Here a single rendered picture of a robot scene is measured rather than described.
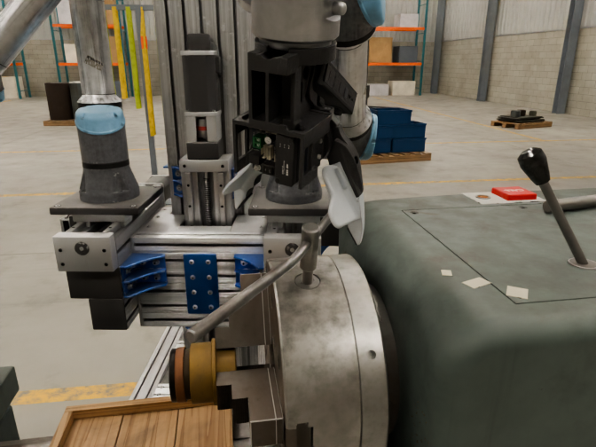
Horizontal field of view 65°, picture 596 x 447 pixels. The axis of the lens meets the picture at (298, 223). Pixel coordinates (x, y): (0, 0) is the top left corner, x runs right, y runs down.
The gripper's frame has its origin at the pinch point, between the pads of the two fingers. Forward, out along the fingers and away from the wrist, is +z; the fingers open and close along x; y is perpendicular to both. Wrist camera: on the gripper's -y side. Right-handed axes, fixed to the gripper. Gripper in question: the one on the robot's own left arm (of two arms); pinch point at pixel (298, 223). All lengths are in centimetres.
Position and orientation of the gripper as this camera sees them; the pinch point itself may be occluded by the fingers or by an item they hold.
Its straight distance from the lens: 53.2
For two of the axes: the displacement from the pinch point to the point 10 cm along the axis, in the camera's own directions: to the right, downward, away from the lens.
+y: -4.4, 4.7, -7.7
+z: -0.4, 8.4, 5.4
